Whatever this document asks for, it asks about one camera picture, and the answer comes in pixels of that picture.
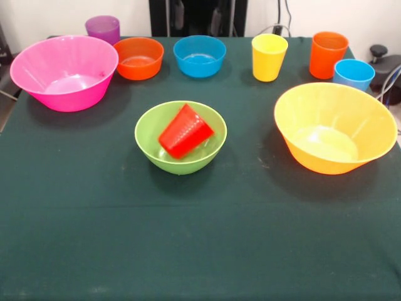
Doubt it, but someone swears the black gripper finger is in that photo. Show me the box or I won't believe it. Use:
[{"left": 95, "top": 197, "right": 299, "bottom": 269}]
[
  {"left": 210, "top": 6, "right": 222, "bottom": 36},
  {"left": 173, "top": 0, "right": 185, "bottom": 31}
]

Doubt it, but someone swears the orange plastic bowl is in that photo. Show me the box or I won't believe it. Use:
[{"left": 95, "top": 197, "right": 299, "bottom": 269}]
[{"left": 113, "top": 36, "right": 165, "bottom": 81}]

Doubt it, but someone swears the red plastic cup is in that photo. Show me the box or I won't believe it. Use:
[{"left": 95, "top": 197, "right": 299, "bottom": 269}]
[{"left": 158, "top": 103, "right": 216, "bottom": 159}]

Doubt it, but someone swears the green plastic bowl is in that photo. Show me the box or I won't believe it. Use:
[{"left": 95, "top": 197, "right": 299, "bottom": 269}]
[{"left": 134, "top": 100, "right": 228, "bottom": 176}]

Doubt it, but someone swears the blue plastic bowl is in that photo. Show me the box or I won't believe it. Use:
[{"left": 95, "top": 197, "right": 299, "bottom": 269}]
[{"left": 173, "top": 34, "right": 227, "bottom": 78}]

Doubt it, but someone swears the yellow plastic cup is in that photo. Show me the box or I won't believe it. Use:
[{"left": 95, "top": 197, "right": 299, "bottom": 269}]
[{"left": 251, "top": 33, "right": 289, "bottom": 83}]

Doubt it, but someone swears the purple plastic cup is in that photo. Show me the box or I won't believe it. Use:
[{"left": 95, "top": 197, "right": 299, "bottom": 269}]
[{"left": 85, "top": 15, "right": 121, "bottom": 46}]

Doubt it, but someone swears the orange plastic cup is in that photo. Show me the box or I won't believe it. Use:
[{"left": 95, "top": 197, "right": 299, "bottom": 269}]
[{"left": 309, "top": 31, "right": 350, "bottom": 80}]

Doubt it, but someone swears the pink plastic bowl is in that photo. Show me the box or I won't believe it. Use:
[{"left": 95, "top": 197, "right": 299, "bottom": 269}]
[{"left": 9, "top": 34, "right": 120, "bottom": 113}]

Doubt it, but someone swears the yellow plastic bowl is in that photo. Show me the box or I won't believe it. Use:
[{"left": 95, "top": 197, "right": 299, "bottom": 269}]
[{"left": 273, "top": 82, "right": 398, "bottom": 175}]

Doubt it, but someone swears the blue plastic cup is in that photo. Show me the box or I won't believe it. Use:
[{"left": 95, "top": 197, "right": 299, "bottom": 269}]
[{"left": 333, "top": 58, "right": 376, "bottom": 92}]

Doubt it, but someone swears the black clamp stand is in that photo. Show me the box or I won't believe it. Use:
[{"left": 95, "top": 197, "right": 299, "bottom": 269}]
[{"left": 368, "top": 44, "right": 401, "bottom": 95}]

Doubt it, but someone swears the dark green tablecloth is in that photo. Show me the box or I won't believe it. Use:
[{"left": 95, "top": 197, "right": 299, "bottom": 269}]
[{"left": 0, "top": 35, "right": 401, "bottom": 301}]

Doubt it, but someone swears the black wall cable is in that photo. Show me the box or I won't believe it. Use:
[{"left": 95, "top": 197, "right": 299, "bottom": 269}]
[{"left": 259, "top": 0, "right": 293, "bottom": 37}]

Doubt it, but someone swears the grey cable bundle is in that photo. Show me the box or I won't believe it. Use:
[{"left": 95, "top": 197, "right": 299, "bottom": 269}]
[{"left": 377, "top": 65, "right": 401, "bottom": 109}]

